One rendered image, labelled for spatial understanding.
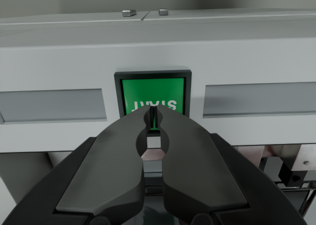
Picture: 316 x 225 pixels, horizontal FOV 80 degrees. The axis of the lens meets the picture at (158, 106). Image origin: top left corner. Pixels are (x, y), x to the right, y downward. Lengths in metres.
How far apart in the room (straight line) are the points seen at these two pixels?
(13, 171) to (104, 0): 0.97
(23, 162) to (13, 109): 0.09
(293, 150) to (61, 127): 0.28
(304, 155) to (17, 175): 0.35
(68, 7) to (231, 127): 1.09
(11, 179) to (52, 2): 1.04
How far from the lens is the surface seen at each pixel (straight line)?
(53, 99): 0.18
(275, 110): 0.19
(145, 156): 0.29
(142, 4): 1.10
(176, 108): 0.15
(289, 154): 0.33
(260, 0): 1.22
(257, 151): 0.28
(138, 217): 0.37
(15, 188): 0.26
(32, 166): 0.28
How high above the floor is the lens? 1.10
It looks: 62 degrees down
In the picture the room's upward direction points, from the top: 178 degrees clockwise
